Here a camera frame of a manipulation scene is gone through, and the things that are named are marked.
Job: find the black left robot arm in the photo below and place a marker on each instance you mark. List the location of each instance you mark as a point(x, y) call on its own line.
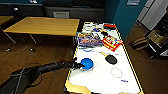
point(33, 71)

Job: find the small black object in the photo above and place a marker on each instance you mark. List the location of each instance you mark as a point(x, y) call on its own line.
point(111, 59)

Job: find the small blue bowl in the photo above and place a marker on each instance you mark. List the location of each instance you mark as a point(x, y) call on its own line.
point(87, 63)

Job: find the yellow wall sign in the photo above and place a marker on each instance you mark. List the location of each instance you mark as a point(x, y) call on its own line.
point(133, 2)

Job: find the dark sofa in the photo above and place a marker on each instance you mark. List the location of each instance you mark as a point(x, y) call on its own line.
point(76, 12)

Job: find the long wooden table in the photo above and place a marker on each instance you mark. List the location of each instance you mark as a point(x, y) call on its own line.
point(43, 26)

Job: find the red black flat box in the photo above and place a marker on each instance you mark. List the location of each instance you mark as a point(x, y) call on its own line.
point(109, 25)

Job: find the light wood gaming table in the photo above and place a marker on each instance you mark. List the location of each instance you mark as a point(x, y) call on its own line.
point(100, 76)

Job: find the white bowl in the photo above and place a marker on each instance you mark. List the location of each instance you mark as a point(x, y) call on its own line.
point(90, 26)

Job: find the brown backpack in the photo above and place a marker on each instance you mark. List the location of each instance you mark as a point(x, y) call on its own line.
point(138, 44)

